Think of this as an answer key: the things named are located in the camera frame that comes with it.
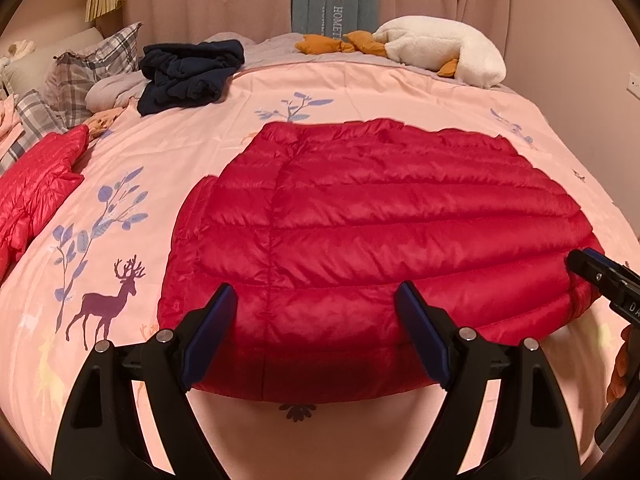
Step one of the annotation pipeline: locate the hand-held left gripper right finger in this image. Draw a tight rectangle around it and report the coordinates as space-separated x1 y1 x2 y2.
394 281 583 480

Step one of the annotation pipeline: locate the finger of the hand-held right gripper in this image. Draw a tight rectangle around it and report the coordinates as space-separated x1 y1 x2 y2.
566 248 627 292

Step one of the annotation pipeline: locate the navy blue cloth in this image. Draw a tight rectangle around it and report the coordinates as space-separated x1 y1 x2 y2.
137 39 246 117

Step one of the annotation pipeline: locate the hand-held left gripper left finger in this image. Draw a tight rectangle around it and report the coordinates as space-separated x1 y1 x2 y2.
50 282 238 480

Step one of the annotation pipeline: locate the pink printed blanket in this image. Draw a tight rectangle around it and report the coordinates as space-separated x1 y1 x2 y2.
0 52 640 480

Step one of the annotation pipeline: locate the beige headboard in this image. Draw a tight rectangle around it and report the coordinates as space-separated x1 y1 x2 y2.
0 27 107 97

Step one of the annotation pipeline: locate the small plaid pillow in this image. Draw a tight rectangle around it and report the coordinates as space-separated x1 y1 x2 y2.
0 89 68 173

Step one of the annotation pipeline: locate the peach patterned cloth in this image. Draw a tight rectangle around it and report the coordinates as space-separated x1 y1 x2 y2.
86 106 127 140

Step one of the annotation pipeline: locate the light red down jacket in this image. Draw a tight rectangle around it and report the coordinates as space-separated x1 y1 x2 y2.
0 124 91 283

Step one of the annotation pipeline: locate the person's right hand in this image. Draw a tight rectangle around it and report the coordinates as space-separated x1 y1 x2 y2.
606 325 635 404

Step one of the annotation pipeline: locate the white goose plush toy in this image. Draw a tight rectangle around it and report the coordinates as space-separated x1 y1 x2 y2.
295 16 507 85

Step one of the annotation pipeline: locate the large plaid pillow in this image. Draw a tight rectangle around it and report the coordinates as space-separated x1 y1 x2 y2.
42 22 143 117

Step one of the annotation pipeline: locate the cream plush toy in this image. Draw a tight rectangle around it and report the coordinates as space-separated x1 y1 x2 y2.
0 40 37 70

